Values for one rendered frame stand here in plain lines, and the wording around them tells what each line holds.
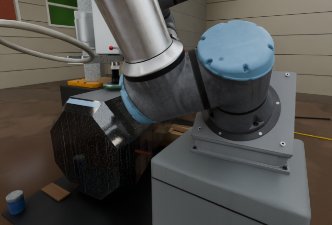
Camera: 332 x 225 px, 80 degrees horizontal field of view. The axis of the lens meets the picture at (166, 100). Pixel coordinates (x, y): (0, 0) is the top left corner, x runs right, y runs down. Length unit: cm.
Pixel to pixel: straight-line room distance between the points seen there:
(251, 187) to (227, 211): 9
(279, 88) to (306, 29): 567
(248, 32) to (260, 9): 601
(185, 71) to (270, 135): 31
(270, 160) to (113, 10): 52
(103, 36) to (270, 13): 531
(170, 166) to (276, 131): 31
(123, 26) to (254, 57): 25
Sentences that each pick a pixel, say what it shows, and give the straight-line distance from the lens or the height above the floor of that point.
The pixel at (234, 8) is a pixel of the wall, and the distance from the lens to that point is 661.
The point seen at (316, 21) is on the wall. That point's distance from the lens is 636.
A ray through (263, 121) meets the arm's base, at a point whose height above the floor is 98.
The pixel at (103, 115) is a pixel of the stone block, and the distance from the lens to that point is 137.
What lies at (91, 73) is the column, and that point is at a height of 88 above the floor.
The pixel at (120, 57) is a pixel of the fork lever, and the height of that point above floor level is 109.
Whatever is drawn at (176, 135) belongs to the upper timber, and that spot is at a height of 20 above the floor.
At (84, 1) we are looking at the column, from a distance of 256.
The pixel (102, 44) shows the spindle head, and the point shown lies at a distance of 168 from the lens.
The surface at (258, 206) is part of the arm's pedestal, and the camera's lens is 54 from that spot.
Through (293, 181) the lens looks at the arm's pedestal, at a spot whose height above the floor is 85.
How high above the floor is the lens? 117
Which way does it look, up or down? 15 degrees down
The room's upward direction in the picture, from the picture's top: straight up
